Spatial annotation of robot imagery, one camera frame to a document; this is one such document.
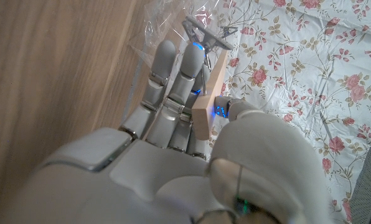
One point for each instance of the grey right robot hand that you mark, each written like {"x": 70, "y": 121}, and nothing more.
{"x": 142, "y": 186}

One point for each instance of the wooden stick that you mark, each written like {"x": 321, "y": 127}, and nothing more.
{"x": 207, "y": 112}

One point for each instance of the small metal binder clip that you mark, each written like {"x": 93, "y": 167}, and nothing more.
{"x": 208, "y": 35}
{"x": 229, "y": 31}

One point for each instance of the transparent cling film sheet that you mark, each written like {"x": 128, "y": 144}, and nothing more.
{"x": 160, "y": 21}

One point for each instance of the floral print curtain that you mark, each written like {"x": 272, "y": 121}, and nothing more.
{"x": 297, "y": 62}

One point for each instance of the grey perforated wall panel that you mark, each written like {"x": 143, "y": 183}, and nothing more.
{"x": 370, "y": 186}

